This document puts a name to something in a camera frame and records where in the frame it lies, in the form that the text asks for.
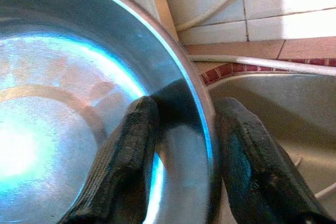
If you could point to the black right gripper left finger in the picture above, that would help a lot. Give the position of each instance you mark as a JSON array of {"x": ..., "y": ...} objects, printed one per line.
[{"x": 123, "y": 161}]

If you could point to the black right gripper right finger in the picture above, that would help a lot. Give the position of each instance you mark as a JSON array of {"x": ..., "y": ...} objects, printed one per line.
[{"x": 262, "y": 161}]

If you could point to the steel bowl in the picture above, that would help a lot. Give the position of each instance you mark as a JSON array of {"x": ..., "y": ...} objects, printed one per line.
[{"x": 65, "y": 90}]

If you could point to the stainless steel sink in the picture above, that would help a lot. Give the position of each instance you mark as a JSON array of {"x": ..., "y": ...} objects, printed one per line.
[{"x": 288, "y": 98}]

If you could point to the white counter pipe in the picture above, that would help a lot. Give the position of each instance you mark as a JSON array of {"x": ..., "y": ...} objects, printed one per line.
[{"x": 262, "y": 62}]

